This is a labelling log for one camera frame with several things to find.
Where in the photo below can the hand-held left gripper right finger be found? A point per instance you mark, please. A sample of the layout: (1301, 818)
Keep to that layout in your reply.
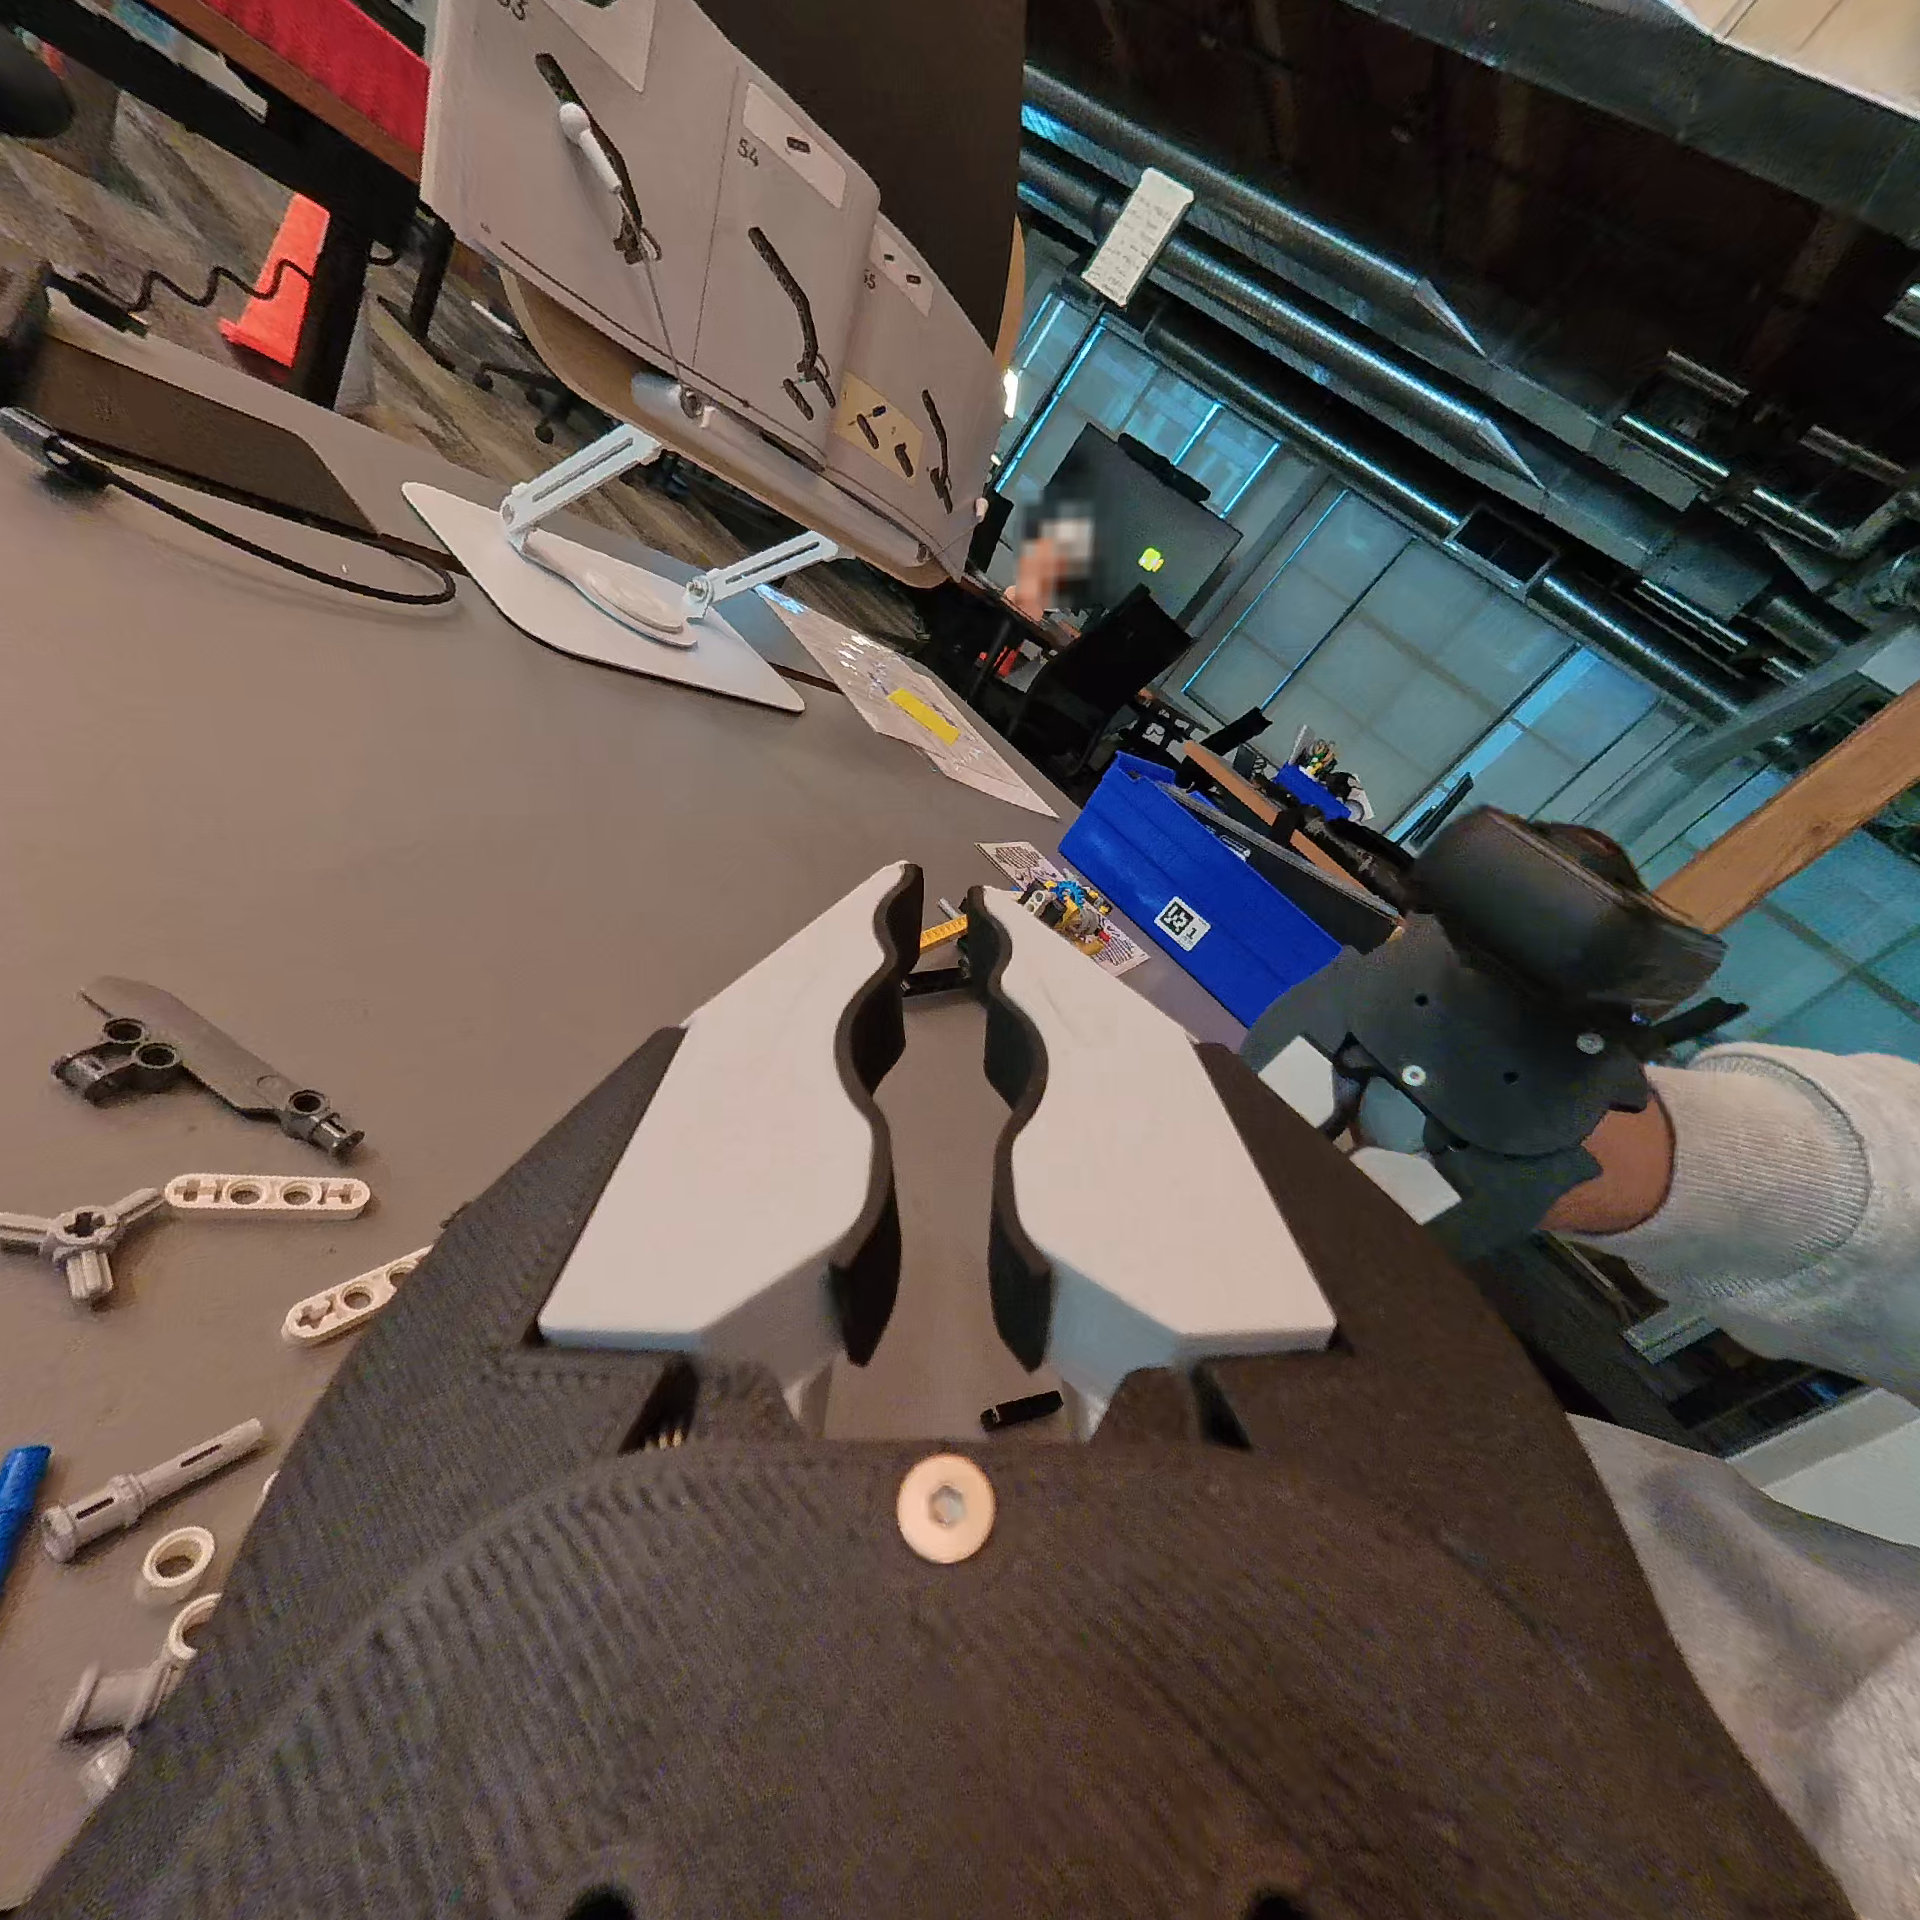
(1170, 1200)

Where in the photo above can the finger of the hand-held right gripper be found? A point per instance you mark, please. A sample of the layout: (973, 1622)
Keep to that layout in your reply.
(1296, 1077)

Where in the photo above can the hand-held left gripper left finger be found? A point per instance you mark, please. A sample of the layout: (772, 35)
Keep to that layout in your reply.
(719, 1200)

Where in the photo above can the person's right forearm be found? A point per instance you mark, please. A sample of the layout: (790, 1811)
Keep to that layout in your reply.
(1772, 1200)

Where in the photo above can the black lego pin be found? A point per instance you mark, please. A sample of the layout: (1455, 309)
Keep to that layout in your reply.
(1023, 1413)

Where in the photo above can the multicoloured lego model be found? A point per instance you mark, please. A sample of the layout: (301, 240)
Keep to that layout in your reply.
(1067, 910)

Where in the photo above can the pile of small lego pieces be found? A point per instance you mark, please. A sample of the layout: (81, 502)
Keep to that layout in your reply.
(267, 1194)

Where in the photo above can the grey lego blade with connector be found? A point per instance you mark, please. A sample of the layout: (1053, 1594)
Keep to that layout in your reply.
(195, 1035)

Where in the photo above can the person's right hand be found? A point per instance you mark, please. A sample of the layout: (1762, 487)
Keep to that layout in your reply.
(1626, 1175)

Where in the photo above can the cardboard box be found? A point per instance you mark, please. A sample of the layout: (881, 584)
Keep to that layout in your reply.
(1321, 885)

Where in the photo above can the zebra striped sticker sheet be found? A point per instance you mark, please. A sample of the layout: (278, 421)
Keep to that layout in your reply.
(1119, 947)

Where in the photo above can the blue plastic bin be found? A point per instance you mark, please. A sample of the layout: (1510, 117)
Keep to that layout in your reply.
(1140, 885)

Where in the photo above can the wooden beam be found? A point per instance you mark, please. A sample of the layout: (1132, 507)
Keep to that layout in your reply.
(1784, 824)

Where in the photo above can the clear plastic bag yellow label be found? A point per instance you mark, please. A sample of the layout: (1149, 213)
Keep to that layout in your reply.
(921, 714)

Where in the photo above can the black monitor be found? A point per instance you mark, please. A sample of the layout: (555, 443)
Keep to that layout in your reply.
(1185, 524)

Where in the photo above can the black flat device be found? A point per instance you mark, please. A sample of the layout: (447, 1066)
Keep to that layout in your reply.
(195, 429)

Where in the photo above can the instruction booklet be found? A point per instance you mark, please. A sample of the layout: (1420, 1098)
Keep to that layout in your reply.
(705, 225)

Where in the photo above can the red plastic object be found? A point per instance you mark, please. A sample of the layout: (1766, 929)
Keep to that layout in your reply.
(278, 285)

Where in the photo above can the black board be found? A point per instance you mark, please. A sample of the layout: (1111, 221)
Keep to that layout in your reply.
(930, 117)

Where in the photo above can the red plastic bin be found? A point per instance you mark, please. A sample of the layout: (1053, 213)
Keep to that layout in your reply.
(331, 61)

